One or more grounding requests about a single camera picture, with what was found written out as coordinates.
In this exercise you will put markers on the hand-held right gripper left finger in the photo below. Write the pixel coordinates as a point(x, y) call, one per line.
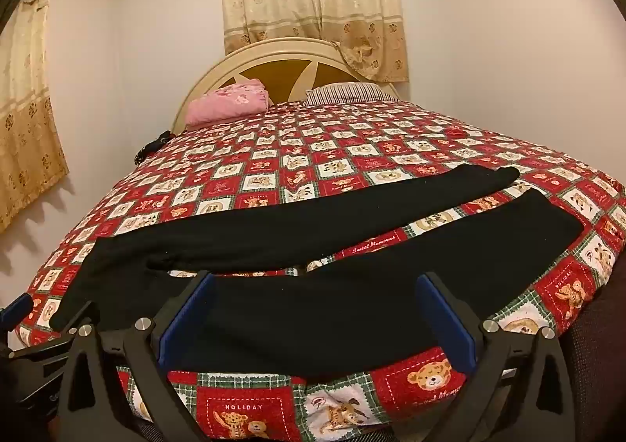
point(182, 324)

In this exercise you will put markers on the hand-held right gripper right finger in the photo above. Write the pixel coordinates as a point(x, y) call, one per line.
point(452, 324)

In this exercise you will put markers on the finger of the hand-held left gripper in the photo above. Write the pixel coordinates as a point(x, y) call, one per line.
point(14, 311)
point(44, 343)

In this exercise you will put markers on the black pants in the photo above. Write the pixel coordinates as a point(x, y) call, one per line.
point(293, 324)

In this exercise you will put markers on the small dark object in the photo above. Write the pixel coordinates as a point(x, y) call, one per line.
point(150, 148)

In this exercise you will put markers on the beige floral side curtain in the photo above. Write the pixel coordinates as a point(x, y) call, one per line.
point(29, 119)

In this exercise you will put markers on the red printed bear blanket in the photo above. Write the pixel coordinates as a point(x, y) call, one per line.
point(342, 138)

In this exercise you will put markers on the pink folded pillow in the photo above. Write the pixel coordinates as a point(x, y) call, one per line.
point(225, 104)

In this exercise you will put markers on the striped pillow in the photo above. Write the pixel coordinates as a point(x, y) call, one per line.
point(347, 93)

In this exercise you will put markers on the cream wooden bed headboard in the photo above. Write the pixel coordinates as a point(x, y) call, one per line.
point(279, 72)

